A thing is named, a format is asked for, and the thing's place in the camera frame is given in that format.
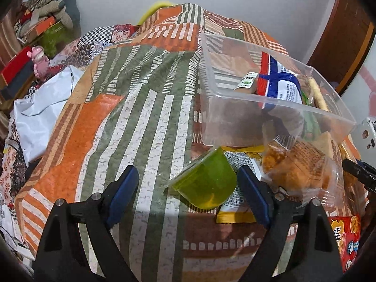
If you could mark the blue snack packet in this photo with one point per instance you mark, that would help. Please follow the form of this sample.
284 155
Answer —
282 85

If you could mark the yellow snack packet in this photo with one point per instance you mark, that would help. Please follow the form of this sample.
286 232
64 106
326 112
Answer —
238 211

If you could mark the yellow foam tube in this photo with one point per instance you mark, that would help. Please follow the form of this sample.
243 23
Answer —
152 10

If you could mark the clear packet of orange crackers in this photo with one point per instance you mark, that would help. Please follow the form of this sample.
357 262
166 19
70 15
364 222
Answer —
299 167

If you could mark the white plastic bag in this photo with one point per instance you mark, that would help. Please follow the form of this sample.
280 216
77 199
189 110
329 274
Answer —
44 105

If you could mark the orange cardboard box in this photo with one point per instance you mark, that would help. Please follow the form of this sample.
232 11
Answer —
44 25

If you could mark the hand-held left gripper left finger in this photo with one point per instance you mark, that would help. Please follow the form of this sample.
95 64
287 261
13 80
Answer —
123 196

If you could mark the dark grey box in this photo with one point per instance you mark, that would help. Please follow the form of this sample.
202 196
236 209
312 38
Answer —
17 83

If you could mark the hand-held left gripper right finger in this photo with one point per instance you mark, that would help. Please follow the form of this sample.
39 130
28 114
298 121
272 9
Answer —
254 195

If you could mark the brown wooden door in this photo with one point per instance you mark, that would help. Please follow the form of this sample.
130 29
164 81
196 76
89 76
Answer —
340 35

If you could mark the white plastic device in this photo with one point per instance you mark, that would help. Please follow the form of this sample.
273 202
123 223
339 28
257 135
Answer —
365 136

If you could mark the long egg roll packet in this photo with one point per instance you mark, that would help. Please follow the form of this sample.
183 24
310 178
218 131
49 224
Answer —
318 94

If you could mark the patterned cloth bundle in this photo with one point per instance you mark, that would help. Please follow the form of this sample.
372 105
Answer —
38 0

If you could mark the clear plastic storage box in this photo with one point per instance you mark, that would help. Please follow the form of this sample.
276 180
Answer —
229 108

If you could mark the red box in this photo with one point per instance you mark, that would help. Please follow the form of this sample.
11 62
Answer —
14 66

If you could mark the long biscuit pack green label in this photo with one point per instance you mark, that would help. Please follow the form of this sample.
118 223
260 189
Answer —
246 81

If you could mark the striped brown curtain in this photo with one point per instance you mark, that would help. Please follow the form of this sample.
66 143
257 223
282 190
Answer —
6 38

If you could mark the green jelly cup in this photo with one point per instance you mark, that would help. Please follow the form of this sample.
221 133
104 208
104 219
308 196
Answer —
205 182

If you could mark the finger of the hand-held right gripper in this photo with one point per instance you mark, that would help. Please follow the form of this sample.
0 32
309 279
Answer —
359 174

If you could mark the green gift box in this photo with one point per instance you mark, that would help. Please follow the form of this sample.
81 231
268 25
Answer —
54 39

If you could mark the grey knitted plush toy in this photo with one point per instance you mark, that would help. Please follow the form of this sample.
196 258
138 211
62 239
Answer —
48 10

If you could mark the white wardrobe door pink hearts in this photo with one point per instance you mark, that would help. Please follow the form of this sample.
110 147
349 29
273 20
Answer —
362 94

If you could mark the red snack packet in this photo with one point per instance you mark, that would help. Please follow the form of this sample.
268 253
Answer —
348 241

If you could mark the pink bunny toy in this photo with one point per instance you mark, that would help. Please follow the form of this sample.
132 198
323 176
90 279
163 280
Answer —
39 63

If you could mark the striped patchwork quilt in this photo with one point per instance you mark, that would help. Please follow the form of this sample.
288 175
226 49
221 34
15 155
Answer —
141 123

